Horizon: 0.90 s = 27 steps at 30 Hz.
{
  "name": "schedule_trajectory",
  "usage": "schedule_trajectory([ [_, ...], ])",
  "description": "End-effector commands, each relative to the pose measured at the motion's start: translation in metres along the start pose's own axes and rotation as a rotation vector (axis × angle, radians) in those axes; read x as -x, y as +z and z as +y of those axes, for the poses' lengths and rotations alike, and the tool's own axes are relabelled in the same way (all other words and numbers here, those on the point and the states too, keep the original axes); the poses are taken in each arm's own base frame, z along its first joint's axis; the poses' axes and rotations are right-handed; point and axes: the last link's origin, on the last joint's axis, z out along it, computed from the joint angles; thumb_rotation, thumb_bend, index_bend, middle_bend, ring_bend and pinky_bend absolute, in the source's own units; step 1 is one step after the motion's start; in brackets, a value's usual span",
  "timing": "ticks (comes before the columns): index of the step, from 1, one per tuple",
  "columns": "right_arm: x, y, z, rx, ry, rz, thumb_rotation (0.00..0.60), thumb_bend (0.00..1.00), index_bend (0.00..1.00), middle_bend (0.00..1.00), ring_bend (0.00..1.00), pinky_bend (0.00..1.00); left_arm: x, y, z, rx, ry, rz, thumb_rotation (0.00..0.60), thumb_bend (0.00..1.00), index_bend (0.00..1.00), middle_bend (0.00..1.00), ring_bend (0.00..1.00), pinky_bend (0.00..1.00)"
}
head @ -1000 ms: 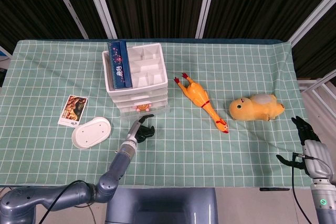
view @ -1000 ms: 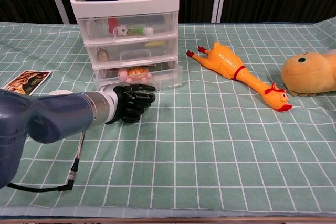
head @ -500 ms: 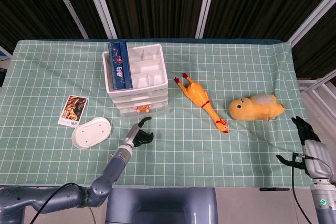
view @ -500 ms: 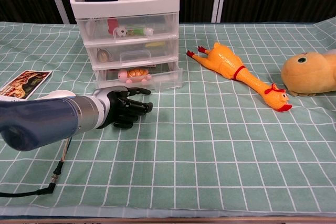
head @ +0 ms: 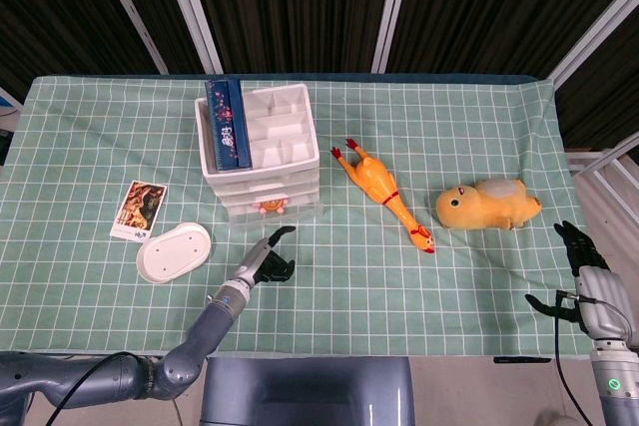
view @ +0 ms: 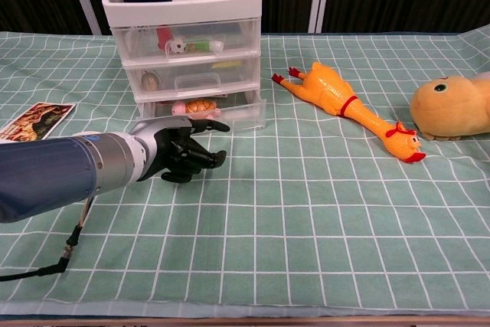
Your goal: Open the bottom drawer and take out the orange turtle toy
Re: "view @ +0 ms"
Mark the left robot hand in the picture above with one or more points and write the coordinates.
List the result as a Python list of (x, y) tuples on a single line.
[(172, 143)]

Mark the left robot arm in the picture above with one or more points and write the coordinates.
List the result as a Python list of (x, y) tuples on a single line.
[(57, 174)]

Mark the pink brown turtle toy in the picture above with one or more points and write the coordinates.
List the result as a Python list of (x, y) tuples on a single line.
[(197, 108)]

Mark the clear drawer holding brown charm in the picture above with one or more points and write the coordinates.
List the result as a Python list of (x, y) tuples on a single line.
[(237, 82)]

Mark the green tube with white cap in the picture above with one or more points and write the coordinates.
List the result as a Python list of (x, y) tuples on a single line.
[(203, 45)]

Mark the red plastic cup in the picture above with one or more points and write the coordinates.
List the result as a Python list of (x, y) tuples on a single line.
[(164, 36)]

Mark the white plastic drawer organizer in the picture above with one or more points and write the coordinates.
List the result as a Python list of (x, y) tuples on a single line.
[(183, 9)]

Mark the yellow rubber chicken toy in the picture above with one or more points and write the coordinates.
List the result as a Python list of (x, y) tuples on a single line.
[(337, 101)]

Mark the brown oval charm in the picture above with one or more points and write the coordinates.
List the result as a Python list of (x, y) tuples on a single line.
[(150, 81)]

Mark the green checkered tablecloth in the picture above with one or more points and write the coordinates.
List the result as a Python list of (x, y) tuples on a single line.
[(268, 220)]

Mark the picture card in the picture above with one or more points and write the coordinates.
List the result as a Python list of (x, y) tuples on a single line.
[(38, 120)]

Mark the yellow plush duck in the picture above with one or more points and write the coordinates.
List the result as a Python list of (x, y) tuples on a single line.
[(451, 108)]

